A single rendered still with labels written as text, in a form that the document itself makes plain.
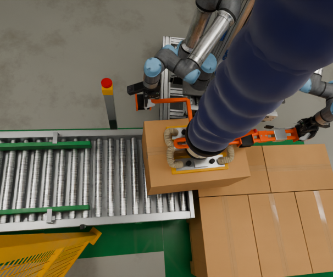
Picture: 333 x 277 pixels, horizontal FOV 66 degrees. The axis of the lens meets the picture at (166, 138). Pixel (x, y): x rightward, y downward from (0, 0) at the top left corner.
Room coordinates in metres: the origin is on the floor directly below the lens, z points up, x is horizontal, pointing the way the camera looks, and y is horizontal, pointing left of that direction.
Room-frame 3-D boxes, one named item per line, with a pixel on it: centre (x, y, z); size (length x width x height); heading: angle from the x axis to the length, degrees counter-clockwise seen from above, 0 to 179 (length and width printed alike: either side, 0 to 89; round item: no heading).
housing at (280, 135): (0.77, -0.60, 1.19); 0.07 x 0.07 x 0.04; 27
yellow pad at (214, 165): (0.48, -0.23, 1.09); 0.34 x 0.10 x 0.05; 117
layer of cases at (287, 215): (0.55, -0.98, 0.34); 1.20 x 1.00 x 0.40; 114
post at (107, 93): (0.77, 0.49, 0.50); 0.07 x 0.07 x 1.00; 24
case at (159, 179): (0.57, -0.19, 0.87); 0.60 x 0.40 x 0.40; 117
